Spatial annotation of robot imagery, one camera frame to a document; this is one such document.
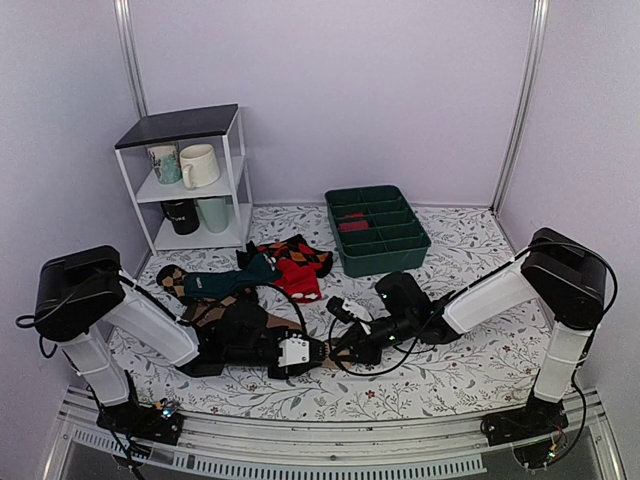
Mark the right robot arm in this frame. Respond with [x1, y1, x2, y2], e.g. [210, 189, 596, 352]
[327, 228, 618, 436]

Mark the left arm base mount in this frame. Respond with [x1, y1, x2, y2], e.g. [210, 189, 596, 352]
[97, 399, 184, 446]

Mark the cream white mug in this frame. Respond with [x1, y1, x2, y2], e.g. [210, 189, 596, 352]
[179, 144, 220, 190]

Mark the left aluminium corner post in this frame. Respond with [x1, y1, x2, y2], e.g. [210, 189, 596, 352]
[113, 0, 148, 118]

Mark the aluminium front rail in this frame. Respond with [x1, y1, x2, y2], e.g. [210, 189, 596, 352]
[41, 388, 634, 479]

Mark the red santa sock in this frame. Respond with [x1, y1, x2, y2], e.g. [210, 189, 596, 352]
[275, 258, 322, 303]

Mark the dark green sock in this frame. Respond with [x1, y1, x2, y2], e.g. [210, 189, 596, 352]
[183, 254, 281, 300]

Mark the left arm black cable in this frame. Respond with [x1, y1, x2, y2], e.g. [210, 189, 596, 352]
[14, 282, 309, 359]

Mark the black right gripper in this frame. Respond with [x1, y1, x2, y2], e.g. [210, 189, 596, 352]
[332, 314, 416, 369]

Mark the pale green mug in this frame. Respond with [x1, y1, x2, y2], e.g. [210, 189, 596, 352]
[196, 197, 228, 233]

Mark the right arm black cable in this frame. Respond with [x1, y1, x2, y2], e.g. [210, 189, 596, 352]
[327, 242, 619, 379]

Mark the right aluminium corner post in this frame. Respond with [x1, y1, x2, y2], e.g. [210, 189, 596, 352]
[491, 0, 550, 216]

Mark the green divided organizer tray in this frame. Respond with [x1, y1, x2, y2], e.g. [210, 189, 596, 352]
[325, 185, 431, 278]

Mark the beige striped sock pair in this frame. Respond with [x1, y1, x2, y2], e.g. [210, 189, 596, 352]
[319, 339, 351, 372]

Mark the black orange argyle sock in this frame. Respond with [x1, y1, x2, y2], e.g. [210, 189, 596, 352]
[236, 234, 333, 278]

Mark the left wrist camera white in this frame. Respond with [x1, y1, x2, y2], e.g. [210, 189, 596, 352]
[278, 337, 310, 368]

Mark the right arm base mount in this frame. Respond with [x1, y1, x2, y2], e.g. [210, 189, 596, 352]
[480, 397, 569, 446]

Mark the brown tan sock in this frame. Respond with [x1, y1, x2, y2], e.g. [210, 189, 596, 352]
[182, 301, 302, 330]

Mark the white shelf unit black top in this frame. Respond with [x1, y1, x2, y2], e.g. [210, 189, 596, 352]
[114, 104, 253, 255]

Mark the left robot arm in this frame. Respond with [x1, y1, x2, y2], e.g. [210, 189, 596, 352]
[34, 245, 327, 379]

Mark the teal patterned mug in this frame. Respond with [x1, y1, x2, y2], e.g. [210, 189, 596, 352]
[146, 143, 182, 185]

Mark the aluminium corner post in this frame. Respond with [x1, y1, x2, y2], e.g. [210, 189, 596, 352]
[491, 0, 550, 216]
[113, 0, 148, 118]

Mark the brown argyle sock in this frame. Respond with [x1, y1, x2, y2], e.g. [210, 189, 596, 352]
[156, 265, 258, 306]

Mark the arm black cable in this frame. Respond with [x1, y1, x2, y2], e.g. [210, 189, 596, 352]
[327, 242, 619, 379]
[14, 282, 309, 359]

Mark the red rolled sock in tray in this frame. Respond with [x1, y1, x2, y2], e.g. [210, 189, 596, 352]
[337, 212, 370, 232]

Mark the black mug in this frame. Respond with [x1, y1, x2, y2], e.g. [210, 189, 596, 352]
[161, 199, 200, 235]

